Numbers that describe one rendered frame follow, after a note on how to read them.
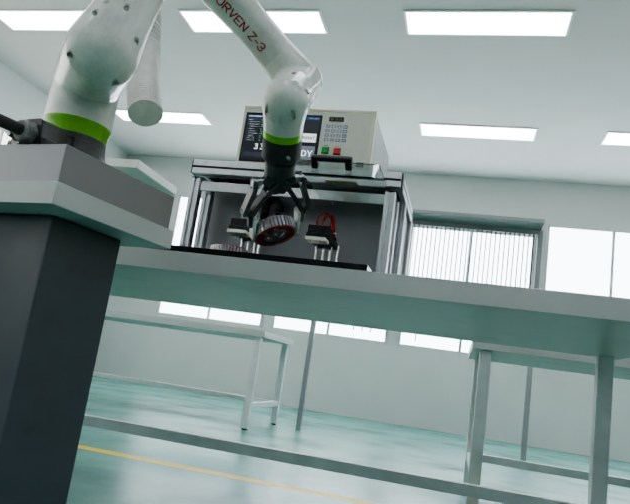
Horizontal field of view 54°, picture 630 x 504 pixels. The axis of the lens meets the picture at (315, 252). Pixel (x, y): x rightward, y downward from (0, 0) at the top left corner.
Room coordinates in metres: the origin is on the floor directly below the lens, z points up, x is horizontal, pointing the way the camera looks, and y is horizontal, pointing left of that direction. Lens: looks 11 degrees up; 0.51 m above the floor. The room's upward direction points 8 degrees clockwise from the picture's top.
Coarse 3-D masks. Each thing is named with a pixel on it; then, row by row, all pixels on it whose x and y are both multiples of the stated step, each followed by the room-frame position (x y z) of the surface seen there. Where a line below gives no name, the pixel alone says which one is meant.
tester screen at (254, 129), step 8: (248, 120) 1.91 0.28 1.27; (256, 120) 1.91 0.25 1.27; (312, 120) 1.86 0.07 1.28; (248, 128) 1.91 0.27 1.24; (256, 128) 1.91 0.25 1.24; (304, 128) 1.87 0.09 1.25; (312, 128) 1.86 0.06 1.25; (248, 136) 1.91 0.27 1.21; (256, 136) 1.91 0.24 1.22; (248, 144) 1.91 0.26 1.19; (304, 144) 1.87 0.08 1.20; (312, 144) 1.86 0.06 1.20
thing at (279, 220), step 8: (280, 216) 1.51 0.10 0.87; (288, 216) 1.53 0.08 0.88; (256, 224) 1.53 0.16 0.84; (264, 224) 1.51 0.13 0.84; (272, 224) 1.50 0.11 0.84; (280, 224) 1.51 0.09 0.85; (288, 224) 1.52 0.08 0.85; (256, 232) 1.53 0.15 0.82; (264, 232) 1.51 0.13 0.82; (272, 232) 1.54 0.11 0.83; (280, 232) 1.55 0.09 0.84; (288, 232) 1.56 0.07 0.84; (296, 232) 1.57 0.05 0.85; (256, 240) 1.56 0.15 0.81; (264, 240) 1.57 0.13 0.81; (272, 240) 1.58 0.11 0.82; (280, 240) 1.59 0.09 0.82
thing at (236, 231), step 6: (234, 222) 1.82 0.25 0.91; (240, 222) 1.82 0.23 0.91; (246, 222) 1.81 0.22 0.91; (228, 228) 1.80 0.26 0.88; (234, 228) 1.82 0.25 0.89; (240, 228) 1.82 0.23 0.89; (246, 228) 1.81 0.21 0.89; (234, 234) 1.83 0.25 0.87; (240, 234) 1.82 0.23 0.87; (246, 234) 1.80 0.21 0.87; (246, 240) 1.95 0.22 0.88; (240, 246) 1.92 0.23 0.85; (252, 252) 1.91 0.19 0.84
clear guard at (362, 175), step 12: (300, 168) 1.59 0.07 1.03; (312, 168) 1.58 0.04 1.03; (324, 168) 1.58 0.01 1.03; (336, 168) 1.57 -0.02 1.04; (360, 168) 1.56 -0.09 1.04; (372, 168) 1.56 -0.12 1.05; (312, 180) 1.79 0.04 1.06; (324, 180) 1.77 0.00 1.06; (336, 180) 1.75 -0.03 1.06; (348, 180) 1.74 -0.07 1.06; (360, 180) 1.72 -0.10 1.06; (372, 180) 1.70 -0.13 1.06; (384, 180) 1.69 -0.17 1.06; (360, 192) 1.84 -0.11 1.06; (372, 192) 1.82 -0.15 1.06; (384, 192) 1.80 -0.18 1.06
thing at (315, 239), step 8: (312, 232) 1.76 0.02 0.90; (320, 232) 1.76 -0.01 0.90; (328, 232) 1.75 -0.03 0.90; (312, 240) 1.75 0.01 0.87; (320, 240) 1.73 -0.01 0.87; (328, 240) 1.76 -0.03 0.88; (320, 248) 1.90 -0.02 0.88; (328, 248) 1.88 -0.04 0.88; (336, 248) 1.87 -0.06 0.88; (328, 256) 1.85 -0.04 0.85
